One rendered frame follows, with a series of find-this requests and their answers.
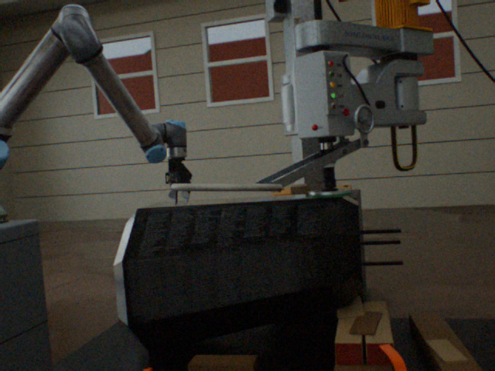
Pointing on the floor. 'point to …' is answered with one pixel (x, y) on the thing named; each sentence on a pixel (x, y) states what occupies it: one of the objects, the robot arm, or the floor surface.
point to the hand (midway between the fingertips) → (181, 202)
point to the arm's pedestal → (22, 299)
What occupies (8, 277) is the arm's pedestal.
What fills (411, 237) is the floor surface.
